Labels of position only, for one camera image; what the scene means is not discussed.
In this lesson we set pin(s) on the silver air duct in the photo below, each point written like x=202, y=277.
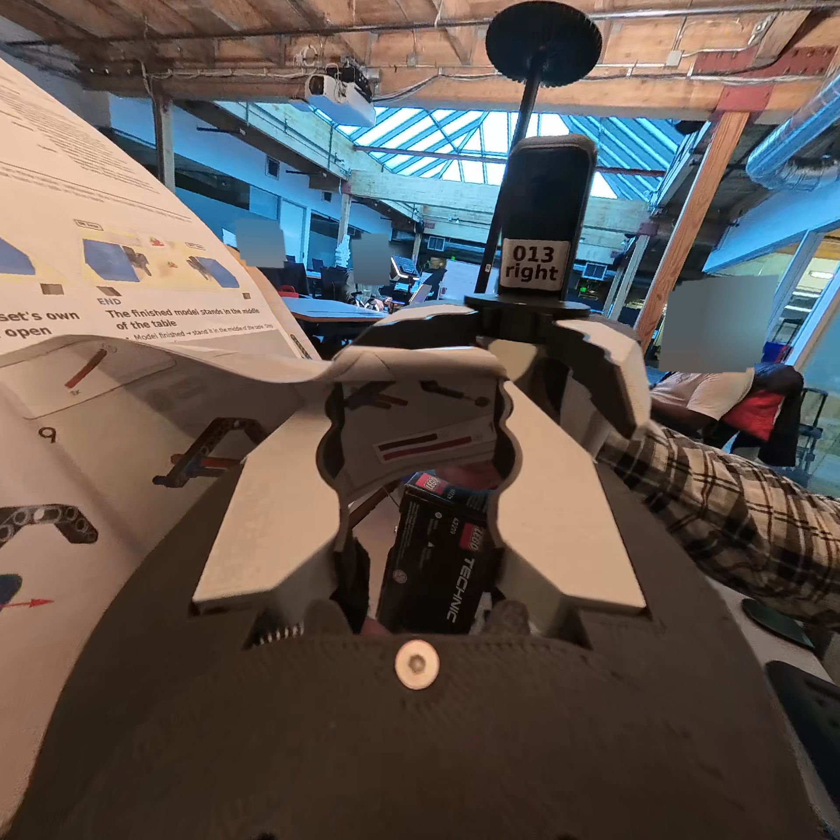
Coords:
x=787, y=164

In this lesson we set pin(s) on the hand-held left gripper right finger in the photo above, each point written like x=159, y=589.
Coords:
x=571, y=531

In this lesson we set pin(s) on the red and black backpack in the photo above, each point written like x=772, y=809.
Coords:
x=754, y=413

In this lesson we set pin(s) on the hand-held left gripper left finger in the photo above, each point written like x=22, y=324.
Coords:
x=275, y=525

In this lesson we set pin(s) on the printed toy truck box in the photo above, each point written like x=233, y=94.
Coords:
x=433, y=558

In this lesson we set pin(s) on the instruction booklet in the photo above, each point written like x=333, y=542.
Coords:
x=131, y=394

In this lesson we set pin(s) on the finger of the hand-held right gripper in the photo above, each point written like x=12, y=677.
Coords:
x=617, y=387
x=420, y=361

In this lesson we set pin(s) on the black round disc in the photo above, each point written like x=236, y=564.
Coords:
x=778, y=620

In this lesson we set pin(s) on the white ceiling projector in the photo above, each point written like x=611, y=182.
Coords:
x=341, y=102

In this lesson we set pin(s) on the person's right forearm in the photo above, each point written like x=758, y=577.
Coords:
x=722, y=505

